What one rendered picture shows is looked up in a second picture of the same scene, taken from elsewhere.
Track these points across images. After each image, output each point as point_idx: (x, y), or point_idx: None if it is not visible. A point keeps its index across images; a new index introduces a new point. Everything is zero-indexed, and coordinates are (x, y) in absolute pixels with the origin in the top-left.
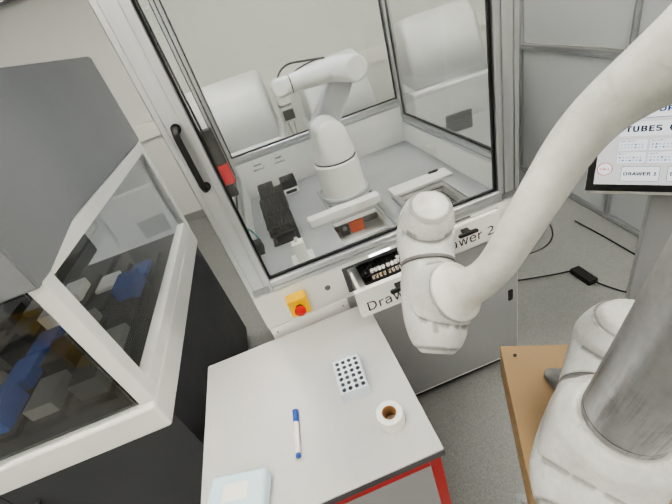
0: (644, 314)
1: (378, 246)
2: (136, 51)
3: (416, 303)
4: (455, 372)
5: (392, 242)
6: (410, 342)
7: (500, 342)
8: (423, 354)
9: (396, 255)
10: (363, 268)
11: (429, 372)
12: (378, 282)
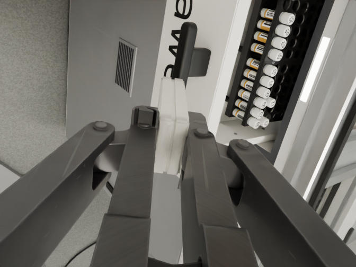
0: None
1: (331, 79)
2: None
3: None
4: (71, 52)
5: (311, 117)
6: (123, 15)
7: (77, 128)
8: (103, 24)
9: (274, 103)
10: (306, 3)
11: (82, 17)
12: (245, 6)
